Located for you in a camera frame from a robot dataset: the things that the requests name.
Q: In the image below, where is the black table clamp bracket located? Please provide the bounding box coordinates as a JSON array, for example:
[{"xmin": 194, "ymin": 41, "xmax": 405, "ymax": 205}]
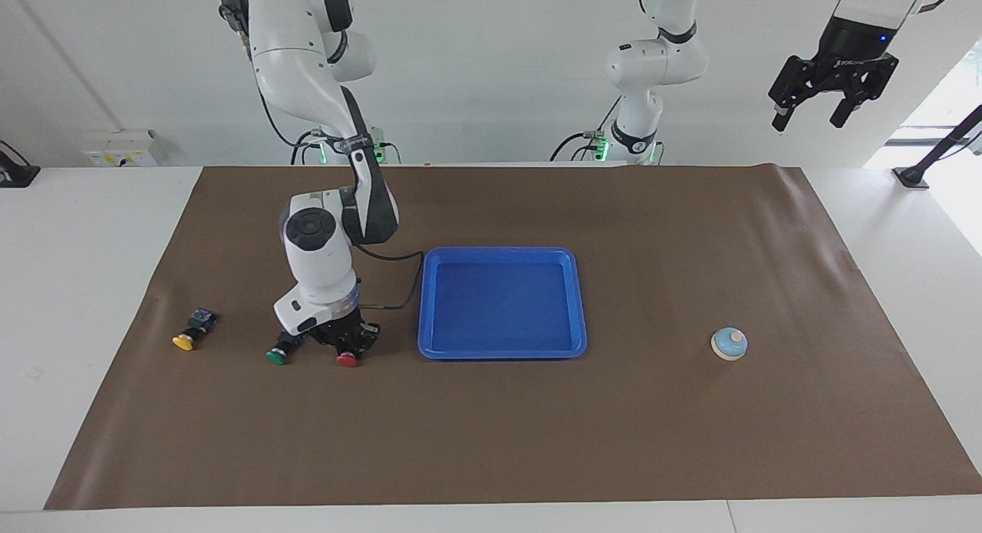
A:
[{"xmin": 0, "ymin": 140, "xmax": 41, "ymax": 189}]

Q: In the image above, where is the black base cable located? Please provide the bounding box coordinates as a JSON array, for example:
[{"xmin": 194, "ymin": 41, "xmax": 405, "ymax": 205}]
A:
[
  {"xmin": 289, "ymin": 129, "xmax": 324, "ymax": 166},
  {"xmin": 549, "ymin": 96, "xmax": 624, "ymax": 163}
]

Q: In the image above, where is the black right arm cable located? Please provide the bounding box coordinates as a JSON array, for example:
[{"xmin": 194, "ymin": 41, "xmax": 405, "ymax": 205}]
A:
[{"xmin": 257, "ymin": 88, "xmax": 426, "ymax": 312}]

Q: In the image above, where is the black angled stand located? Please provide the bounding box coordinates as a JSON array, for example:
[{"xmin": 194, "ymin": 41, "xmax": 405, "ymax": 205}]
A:
[{"xmin": 892, "ymin": 104, "xmax": 982, "ymax": 190}]

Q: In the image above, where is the black right base cable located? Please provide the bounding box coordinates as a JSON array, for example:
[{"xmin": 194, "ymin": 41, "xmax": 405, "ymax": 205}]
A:
[{"xmin": 289, "ymin": 129, "xmax": 324, "ymax": 166}]

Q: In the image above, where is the yellow push button switch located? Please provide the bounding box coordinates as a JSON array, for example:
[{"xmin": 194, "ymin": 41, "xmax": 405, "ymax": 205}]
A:
[{"xmin": 171, "ymin": 308, "xmax": 219, "ymax": 353}]

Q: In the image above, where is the black left base cable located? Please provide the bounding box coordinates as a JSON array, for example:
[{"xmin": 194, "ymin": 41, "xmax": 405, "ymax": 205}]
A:
[{"xmin": 549, "ymin": 96, "xmax": 624, "ymax": 163}]

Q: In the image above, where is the green push button switch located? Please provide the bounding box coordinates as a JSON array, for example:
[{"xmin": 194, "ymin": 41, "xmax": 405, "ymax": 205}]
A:
[{"xmin": 265, "ymin": 331, "xmax": 308, "ymax": 367}]

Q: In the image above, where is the blue plastic tray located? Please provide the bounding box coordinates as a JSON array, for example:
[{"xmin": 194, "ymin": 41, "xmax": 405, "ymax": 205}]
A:
[{"xmin": 417, "ymin": 246, "xmax": 588, "ymax": 361}]

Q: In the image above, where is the brown paper table mat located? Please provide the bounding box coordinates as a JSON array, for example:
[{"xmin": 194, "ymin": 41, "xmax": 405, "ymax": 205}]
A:
[{"xmin": 44, "ymin": 163, "xmax": 982, "ymax": 511}]

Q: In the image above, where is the white wall socket box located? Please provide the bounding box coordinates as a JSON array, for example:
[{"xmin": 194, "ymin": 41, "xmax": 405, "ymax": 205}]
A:
[{"xmin": 82, "ymin": 129, "xmax": 159, "ymax": 168}]

